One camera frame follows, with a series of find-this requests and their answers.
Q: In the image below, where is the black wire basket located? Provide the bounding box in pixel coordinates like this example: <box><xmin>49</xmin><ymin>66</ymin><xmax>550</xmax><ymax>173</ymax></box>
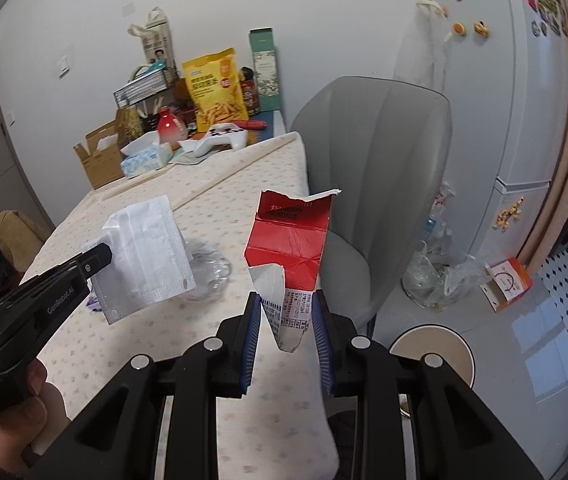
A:
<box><xmin>113</xmin><ymin>67</ymin><xmax>175</xmax><ymax>108</ymax></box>

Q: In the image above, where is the orange figures magnet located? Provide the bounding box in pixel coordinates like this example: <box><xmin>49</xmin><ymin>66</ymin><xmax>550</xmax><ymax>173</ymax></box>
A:
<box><xmin>495</xmin><ymin>199</ymin><xmax>525</xmax><ymax>231</ymax></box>

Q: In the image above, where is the white hanging bag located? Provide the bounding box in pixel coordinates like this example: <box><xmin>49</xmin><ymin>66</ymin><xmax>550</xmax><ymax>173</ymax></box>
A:
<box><xmin>414</xmin><ymin>0</ymin><xmax>450</xmax><ymax>81</ymax></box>

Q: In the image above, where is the orange and white box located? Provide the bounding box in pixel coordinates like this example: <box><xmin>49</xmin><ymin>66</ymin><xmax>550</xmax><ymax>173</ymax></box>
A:
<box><xmin>480</xmin><ymin>258</ymin><xmax>534</xmax><ymax>313</ymax></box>

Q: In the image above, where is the white game controller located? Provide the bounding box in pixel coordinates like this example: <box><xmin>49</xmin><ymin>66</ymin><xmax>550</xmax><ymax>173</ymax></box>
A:
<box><xmin>179</xmin><ymin>124</ymin><xmax>249</xmax><ymax>157</ymax></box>

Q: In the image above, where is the white face mask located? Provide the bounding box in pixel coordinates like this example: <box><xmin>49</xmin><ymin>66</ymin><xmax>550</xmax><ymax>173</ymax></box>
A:
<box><xmin>89</xmin><ymin>195</ymin><xmax>197</xmax><ymax>325</ymax></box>

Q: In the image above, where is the white refrigerator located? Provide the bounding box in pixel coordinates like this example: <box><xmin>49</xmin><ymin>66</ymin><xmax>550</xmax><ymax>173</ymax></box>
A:
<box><xmin>416</xmin><ymin>0</ymin><xmax>568</xmax><ymax>266</ymax></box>

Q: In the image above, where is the clear plastic bag of bottles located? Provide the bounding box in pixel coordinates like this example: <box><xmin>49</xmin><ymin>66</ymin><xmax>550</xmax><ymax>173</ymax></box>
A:
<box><xmin>403</xmin><ymin>252</ymin><xmax>490</xmax><ymax>311</ymax></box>

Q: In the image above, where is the grey upholstered chair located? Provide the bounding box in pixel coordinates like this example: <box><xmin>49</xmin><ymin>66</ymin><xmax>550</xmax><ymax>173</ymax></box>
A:
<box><xmin>289</xmin><ymin>76</ymin><xmax>452</xmax><ymax>338</ymax></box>

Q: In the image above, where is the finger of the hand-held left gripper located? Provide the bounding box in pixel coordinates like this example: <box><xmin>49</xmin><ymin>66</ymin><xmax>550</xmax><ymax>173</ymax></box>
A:
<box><xmin>0</xmin><ymin>241</ymin><xmax>114</xmax><ymax>312</ymax></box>

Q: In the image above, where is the yellow snack bag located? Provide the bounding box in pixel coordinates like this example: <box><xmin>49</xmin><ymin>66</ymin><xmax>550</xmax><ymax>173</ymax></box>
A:
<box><xmin>182</xmin><ymin>48</ymin><xmax>247</xmax><ymax>133</ymax></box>

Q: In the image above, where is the red vase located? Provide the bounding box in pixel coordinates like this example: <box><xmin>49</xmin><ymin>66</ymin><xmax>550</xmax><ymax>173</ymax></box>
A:
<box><xmin>156</xmin><ymin>107</ymin><xmax>188</xmax><ymax>143</ymax></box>

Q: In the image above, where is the person's left hand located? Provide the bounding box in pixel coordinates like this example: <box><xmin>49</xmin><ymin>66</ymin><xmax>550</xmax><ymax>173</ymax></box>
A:
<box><xmin>0</xmin><ymin>360</ymin><xmax>70</xmax><ymax>480</ymax></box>

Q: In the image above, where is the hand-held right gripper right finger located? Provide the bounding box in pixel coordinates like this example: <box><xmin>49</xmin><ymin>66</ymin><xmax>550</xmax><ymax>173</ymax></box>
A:
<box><xmin>311</xmin><ymin>290</ymin><xmax>545</xmax><ymax>480</ymax></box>

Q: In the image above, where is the cream bin with black rim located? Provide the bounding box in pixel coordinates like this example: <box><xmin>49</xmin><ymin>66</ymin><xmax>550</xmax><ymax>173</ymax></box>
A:
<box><xmin>389</xmin><ymin>324</ymin><xmax>476</xmax><ymax>418</ymax></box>

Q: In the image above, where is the tall green box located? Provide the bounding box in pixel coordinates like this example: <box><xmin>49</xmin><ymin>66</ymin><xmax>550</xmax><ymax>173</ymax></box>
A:
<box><xmin>249</xmin><ymin>27</ymin><xmax>283</xmax><ymax>111</ymax></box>

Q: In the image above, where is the white plastic bag of waste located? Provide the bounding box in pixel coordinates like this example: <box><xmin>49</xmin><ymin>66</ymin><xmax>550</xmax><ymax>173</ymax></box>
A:
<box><xmin>416</xmin><ymin>182</ymin><xmax>457</xmax><ymax>261</ymax></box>

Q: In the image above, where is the brown chair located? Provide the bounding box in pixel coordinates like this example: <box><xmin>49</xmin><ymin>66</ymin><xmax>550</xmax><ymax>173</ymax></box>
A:
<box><xmin>0</xmin><ymin>210</ymin><xmax>55</xmax><ymax>273</ymax></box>

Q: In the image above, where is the blue tissue box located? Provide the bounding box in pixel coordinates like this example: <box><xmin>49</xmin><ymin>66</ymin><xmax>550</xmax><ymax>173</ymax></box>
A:
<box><xmin>120</xmin><ymin>132</ymin><xmax>174</xmax><ymax>178</ymax></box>

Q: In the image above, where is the white printed tote bag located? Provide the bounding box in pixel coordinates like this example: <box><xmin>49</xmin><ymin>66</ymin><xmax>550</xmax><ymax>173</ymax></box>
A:
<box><xmin>128</xmin><ymin>7</ymin><xmax>174</xmax><ymax>68</ymax></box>

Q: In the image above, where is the torn red carton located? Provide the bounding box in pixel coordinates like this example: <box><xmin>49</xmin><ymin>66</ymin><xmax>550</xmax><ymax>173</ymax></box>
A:
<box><xmin>244</xmin><ymin>189</ymin><xmax>342</xmax><ymax>353</ymax></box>

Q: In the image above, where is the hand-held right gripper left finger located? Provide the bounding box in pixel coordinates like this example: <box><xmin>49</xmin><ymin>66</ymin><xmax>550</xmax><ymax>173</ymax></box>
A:
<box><xmin>31</xmin><ymin>291</ymin><xmax>265</xmax><ymax>480</ymax></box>

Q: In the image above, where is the clear plastic wrapper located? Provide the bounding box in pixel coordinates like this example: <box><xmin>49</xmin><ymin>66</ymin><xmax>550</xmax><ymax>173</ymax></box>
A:
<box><xmin>184</xmin><ymin>239</ymin><xmax>232</xmax><ymax>303</ymax></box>

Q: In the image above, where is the open brown cardboard box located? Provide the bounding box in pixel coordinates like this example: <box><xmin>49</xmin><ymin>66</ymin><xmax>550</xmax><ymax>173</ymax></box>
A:
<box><xmin>74</xmin><ymin>120</ymin><xmax>127</xmax><ymax>190</ymax></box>

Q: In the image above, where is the cluster of fridge magnets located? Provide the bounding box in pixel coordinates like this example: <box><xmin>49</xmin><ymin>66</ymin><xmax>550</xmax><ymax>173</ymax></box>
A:
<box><xmin>524</xmin><ymin>0</ymin><xmax>568</xmax><ymax>38</ymax></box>

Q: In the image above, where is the red tin can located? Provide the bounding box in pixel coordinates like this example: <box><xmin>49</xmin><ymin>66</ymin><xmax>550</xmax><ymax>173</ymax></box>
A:
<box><xmin>240</xmin><ymin>67</ymin><xmax>262</xmax><ymax>116</ymax></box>

